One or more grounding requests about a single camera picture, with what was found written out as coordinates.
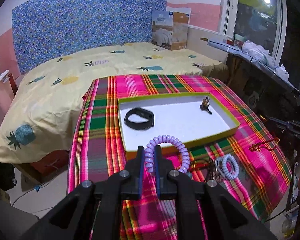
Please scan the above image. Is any red knot tassel charm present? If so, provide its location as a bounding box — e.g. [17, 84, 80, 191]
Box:
[249, 137, 280, 152]

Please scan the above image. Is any black cord pendant bracelet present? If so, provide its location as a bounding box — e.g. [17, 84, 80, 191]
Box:
[188, 157, 225, 183]

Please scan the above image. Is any purple spiral hair tie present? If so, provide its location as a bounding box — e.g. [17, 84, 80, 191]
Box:
[144, 134, 191, 174]

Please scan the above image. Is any white spiral hair tie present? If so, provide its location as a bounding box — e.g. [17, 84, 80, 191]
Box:
[214, 153, 240, 181]

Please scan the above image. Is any black fitness band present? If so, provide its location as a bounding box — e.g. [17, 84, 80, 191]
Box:
[124, 107, 154, 131]

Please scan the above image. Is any pink plaid tablecloth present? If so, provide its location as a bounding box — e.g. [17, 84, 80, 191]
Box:
[67, 74, 293, 240]

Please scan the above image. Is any green shallow cardboard tray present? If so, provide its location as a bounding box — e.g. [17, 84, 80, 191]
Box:
[117, 92, 240, 160]

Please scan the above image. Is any white crumpled cloth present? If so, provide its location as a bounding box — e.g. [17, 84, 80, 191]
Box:
[242, 40, 289, 81]

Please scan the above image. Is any yellow pineapple bed sheet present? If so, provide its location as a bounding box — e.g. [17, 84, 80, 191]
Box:
[0, 42, 229, 164]

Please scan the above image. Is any bedding set cardboard box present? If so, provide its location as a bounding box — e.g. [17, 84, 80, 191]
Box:
[152, 11, 190, 50]

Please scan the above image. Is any blue floral headboard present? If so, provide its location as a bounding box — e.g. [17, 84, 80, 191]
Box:
[12, 0, 167, 74]

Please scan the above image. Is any window frame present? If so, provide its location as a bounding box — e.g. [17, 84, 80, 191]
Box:
[219, 0, 287, 64]

